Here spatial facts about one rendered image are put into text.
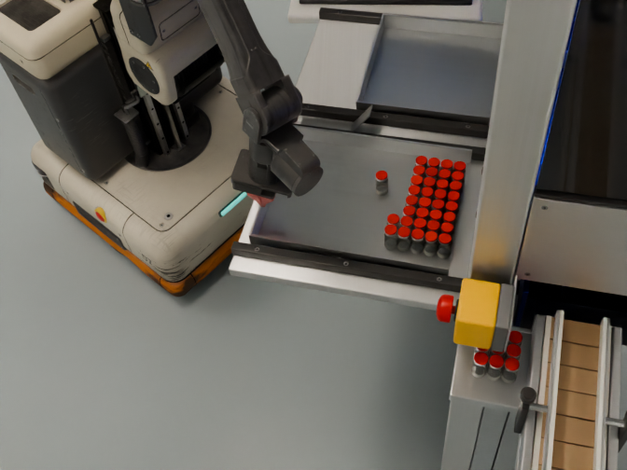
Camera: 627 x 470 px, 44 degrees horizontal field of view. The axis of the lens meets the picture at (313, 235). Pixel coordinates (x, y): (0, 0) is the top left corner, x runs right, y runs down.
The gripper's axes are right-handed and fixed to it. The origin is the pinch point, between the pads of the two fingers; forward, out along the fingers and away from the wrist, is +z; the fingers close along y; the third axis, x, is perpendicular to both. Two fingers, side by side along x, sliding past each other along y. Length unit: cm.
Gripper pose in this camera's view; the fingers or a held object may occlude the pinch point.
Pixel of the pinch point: (263, 200)
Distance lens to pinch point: 135.7
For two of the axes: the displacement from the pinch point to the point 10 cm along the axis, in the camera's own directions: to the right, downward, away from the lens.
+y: 9.7, 2.5, -0.5
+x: 2.4, -8.2, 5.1
